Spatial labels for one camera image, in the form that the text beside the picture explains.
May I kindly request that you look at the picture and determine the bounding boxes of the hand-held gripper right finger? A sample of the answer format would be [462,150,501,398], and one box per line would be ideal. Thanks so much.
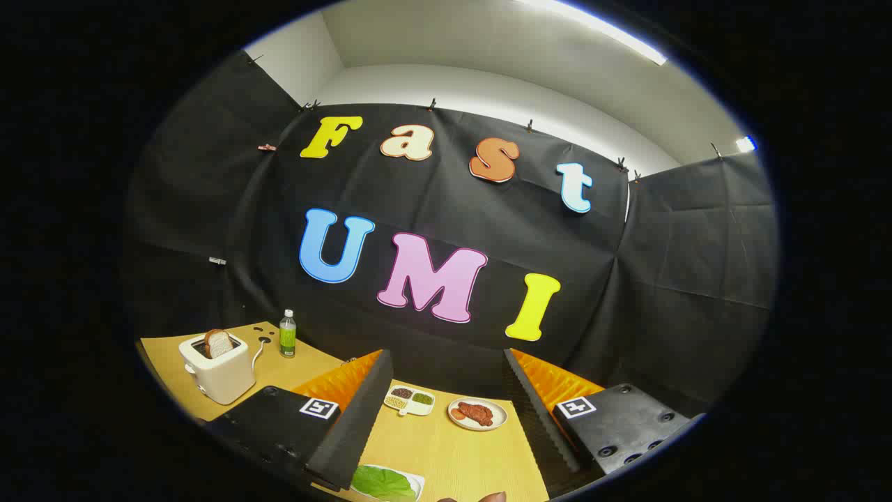
[503,347,706,497]

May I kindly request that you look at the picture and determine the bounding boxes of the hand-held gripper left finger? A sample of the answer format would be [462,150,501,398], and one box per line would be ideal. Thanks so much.
[206,349,394,492]

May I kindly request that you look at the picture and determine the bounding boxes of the white bread slice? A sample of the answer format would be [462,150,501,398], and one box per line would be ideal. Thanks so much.
[204,329,235,359]

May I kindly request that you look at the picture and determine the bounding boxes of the round white meat plate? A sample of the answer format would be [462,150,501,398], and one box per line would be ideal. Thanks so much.
[447,397,508,432]

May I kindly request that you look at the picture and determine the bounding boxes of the white divided dish of beans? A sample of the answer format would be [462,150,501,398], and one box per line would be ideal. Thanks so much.
[384,385,436,417]

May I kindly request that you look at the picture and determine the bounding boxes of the red meat slice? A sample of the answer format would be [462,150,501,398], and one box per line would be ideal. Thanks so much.
[456,402,494,427]

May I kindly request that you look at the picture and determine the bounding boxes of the green lettuce leaf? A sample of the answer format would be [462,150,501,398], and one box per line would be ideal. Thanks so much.
[351,465,417,502]

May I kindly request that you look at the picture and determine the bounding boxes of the round grey-green plate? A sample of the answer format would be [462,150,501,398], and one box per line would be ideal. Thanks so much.
[348,464,426,502]

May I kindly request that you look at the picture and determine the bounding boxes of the green label drink bottle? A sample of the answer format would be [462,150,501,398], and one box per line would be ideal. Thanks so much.
[279,309,298,358]

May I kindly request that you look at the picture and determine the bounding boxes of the white toaster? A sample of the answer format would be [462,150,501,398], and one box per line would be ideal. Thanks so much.
[178,330,257,406]

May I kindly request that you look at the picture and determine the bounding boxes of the black backdrop cloth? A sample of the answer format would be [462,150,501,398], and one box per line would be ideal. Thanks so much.
[122,50,780,419]

